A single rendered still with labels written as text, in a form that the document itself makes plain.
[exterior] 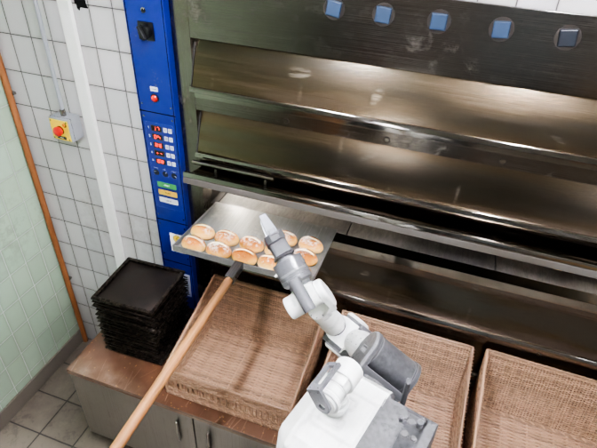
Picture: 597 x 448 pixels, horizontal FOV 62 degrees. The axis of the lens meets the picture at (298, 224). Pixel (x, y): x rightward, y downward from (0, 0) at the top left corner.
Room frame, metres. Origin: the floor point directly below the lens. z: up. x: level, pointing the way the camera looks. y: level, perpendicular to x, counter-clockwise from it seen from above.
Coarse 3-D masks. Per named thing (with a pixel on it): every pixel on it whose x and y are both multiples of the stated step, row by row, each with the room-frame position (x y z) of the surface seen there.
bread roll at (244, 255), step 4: (240, 248) 1.42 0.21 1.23; (244, 248) 1.42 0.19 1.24; (232, 252) 1.42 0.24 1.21; (236, 252) 1.40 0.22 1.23; (240, 252) 1.40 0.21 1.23; (244, 252) 1.39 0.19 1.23; (248, 252) 1.39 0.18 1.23; (252, 252) 1.40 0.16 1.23; (232, 256) 1.40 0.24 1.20; (236, 256) 1.39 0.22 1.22; (240, 256) 1.39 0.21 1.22; (244, 256) 1.38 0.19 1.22; (248, 256) 1.38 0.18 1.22; (252, 256) 1.39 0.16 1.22; (256, 256) 1.40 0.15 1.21; (240, 260) 1.38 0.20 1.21; (244, 260) 1.38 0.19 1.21; (248, 260) 1.38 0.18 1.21; (252, 260) 1.38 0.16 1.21; (256, 260) 1.39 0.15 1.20; (252, 264) 1.38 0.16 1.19
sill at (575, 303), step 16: (208, 208) 1.74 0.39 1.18; (336, 240) 1.57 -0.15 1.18; (352, 240) 1.57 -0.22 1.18; (368, 240) 1.58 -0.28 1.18; (368, 256) 1.52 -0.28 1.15; (384, 256) 1.50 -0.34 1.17; (400, 256) 1.49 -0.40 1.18; (416, 256) 1.49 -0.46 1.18; (432, 256) 1.50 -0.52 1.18; (432, 272) 1.44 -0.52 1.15; (448, 272) 1.42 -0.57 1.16; (464, 272) 1.41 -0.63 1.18; (480, 272) 1.42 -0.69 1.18; (496, 272) 1.42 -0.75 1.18; (496, 288) 1.37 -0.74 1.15; (512, 288) 1.36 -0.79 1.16; (528, 288) 1.34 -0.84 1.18; (544, 288) 1.35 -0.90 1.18; (560, 288) 1.35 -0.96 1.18; (560, 304) 1.30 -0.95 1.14; (576, 304) 1.29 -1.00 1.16; (592, 304) 1.28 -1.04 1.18
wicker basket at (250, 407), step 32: (256, 288) 1.62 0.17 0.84; (192, 320) 1.47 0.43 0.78; (224, 320) 1.61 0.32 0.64; (256, 320) 1.58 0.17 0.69; (192, 352) 1.45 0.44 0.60; (224, 352) 1.46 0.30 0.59; (256, 352) 1.47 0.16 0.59; (288, 352) 1.48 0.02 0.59; (320, 352) 1.47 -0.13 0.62; (192, 384) 1.21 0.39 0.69; (224, 384) 1.30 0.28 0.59; (256, 384) 1.30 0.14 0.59; (288, 384) 1.31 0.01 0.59; (256, 416) 1.13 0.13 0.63
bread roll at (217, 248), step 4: (208, 244) 1.44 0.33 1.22; (212, 244) 1.43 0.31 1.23; (216, 244) 1.43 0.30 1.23; (220, 244) 1.43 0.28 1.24; (224, 244) 1.43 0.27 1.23; (208, 248) 1.43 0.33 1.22; (212, 248) 1.42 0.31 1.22; (216, 248) 1.42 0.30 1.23; (220, 248) 1.42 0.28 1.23; (224, 248) 1.42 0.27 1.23; (228, 248) 1.43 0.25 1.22; (208, 252) 1.42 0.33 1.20; (212, 252) 1.41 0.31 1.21; (216, 252) 1.41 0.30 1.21; (220, 252) 1.41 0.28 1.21; (224, 252) 1.41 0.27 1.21; (228, 252) 1.42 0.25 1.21; (220, 256) 1.41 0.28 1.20; (224, 256) 1.41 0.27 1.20; (228, 256) 1.41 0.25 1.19
